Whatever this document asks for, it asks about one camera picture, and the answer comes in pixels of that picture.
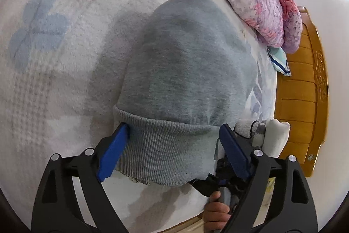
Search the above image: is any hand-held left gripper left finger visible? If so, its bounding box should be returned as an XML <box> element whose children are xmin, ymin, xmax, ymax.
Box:
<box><xmin>31</xmin><ymin>123</ymin><xmax>129</xmax><ymax>233</ymax></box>

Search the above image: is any bed with floral sheet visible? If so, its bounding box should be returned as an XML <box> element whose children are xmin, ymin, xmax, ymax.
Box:
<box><xmin>0</xmin><ymin>0</ymin><xmax>279</xmax><ymax>232</ymax></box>

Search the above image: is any white folded garment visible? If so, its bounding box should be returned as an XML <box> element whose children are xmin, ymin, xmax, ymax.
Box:
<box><xmin>262</xmin><ymin>118</ymin><xmax>291</xmax><ymax>158</ymax></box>

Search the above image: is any folded printed garment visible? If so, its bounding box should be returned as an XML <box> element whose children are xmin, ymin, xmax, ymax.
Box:
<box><xmin>236</xmin><ymin>119</ymin><xmax>266</xmax><ymax>147</ymax></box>

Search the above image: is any grey zip hoodie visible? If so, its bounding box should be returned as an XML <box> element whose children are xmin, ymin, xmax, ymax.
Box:
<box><xmin>89</xmin><ymin>0</ymin><xmax>259</xmax><ymax>186</ymax></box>

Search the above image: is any light blue cloth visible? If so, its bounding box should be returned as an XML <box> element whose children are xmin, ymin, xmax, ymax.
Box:
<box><xmin>267</xmin><ymin>46</ymin><xmax>292</xmax><ymax>76</ymax></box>

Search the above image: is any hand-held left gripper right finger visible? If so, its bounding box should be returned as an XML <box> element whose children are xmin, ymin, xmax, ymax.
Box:
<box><xmin>219</xmin><ymin>124</ymin><xmax>318</xmax><ymax>233</ymax></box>

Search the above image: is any wooden headboard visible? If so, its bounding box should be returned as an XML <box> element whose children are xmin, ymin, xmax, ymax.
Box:
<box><xmin>273</xmin><ymin>6</ymin><xmax>329</xmax><ymax>177</ymax></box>

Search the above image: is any person's right hand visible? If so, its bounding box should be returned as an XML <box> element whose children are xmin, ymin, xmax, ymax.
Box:
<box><xmin>204</xmin><ymin>192</ymin><xmax>232</xmax><ymax>233</ymax></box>

